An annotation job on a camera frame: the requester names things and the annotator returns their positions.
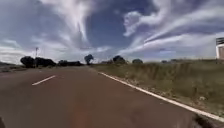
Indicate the pole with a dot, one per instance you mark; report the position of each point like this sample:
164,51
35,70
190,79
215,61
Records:
36,55

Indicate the reddish-brown asphalt road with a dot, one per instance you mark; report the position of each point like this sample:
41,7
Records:
86,103

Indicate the row of dark trees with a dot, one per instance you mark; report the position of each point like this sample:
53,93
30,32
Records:
43,62

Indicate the flat grass verge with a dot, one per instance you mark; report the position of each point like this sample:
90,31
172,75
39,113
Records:
10,68

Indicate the white building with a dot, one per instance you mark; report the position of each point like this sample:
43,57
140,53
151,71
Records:
220,50

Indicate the lone dark tree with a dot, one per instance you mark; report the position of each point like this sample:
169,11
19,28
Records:
88,58

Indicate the low dark tree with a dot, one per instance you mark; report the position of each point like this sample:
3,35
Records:
137,61

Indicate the dry grass verge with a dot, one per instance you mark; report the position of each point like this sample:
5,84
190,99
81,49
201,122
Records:
166,78

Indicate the round dark tree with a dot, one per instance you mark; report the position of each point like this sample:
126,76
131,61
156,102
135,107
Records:
118,60

